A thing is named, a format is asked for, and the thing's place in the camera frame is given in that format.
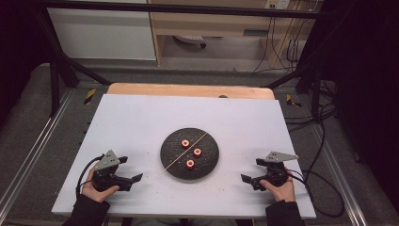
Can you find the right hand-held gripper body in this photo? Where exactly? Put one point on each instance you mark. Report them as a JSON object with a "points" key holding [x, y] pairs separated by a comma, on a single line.
{"points": [[276, 174]]}

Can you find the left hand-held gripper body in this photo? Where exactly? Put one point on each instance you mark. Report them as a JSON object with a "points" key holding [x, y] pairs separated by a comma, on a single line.
{"points": [[108, 161]]}

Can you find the thin bamboo skewer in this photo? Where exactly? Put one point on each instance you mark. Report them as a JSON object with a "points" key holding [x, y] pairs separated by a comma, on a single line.
{"points": [[175, 161]]}

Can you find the black textured round plate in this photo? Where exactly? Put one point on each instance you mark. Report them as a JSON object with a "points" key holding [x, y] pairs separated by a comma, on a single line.
{"points": [[204, 166]]}

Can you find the person's right hand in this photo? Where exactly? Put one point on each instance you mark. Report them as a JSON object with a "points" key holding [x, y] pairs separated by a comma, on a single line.
{"points": [[284, 192]]}

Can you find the person's left hand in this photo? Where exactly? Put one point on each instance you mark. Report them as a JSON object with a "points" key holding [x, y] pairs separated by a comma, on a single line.
{"points": [[98, 194]]}

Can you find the yellow black floor tape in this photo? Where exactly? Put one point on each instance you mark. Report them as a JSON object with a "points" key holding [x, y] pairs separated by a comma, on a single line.
{"points": [[292, 101], [89, 96]]}

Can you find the wooden table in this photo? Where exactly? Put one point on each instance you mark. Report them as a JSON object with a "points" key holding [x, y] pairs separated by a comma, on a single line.
{"points": [[188, 91]]}

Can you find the dark curtain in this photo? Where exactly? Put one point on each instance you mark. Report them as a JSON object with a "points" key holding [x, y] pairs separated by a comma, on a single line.
{"points": [[19, 47], [367, 94]]}

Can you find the white cabinet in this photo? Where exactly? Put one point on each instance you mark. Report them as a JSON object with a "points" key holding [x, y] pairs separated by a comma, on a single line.
{"points": [[100, 34]]}

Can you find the white chair base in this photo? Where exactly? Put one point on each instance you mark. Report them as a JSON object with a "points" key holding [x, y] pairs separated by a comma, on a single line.
{"points": [[191, 40]]}

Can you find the light wooden desk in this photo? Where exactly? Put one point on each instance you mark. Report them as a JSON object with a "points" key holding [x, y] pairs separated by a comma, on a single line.
{"points": [[216, 25]]}

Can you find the metal floor rail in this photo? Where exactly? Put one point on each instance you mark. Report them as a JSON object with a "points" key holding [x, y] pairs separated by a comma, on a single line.
{"points": [[34, 147], [338, 175]]}

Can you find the white wall socket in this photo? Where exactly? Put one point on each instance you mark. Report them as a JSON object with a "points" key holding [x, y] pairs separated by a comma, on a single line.
{"points": [[277, 3]]}

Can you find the black metal frame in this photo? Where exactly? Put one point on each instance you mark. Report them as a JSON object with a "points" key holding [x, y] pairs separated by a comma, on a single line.
{"points": [[175, 8]]}

